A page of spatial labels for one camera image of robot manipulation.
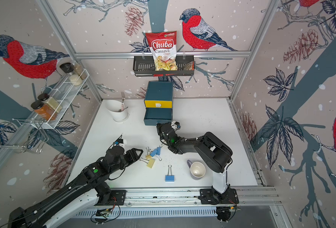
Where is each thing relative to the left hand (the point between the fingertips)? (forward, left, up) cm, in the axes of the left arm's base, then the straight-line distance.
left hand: (143, 150), depth 77 cm
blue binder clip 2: (+4, -7, -13) cm, 15 cm away
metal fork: (+41, +21, 0) cm, 46 cm away
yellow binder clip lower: (-2, -3, -12) cm, 13 cm away
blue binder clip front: (-11, -15, -12) cm, 22 cm away
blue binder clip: (+4, -4, -13) cm, 14 cm away
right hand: (+19, -4, 0) cm, 20 cm away
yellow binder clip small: (+2, -1, -13) cm, 13 cm away
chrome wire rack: (-1, +48, +21) cm, 53 cm away
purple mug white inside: (-7, -31, -11) cm, 34 cm away
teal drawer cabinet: (+40, -8, +9) cm, 41 cm away
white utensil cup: (+35, +27, -4) cm, 44 cm away
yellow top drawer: (+30, -7, +6) cm, 31 cm away
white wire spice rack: (+29, +47, +17) cm, 58 cm away
